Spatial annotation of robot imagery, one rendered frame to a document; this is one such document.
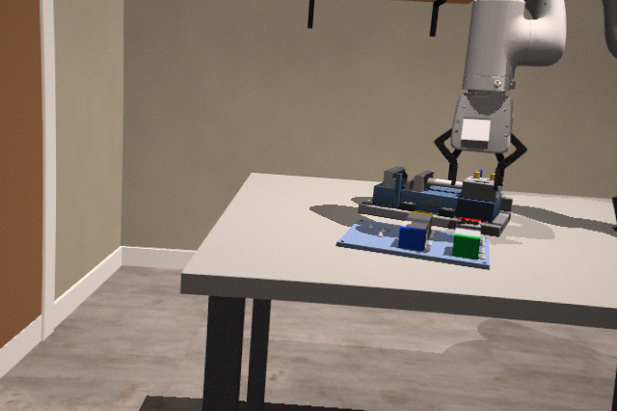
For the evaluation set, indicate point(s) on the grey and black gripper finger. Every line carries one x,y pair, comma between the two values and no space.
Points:
451,157
503,163

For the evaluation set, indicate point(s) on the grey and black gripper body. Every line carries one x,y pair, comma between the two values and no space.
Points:
485,106

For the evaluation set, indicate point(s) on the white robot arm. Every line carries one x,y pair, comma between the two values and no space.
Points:
501,39

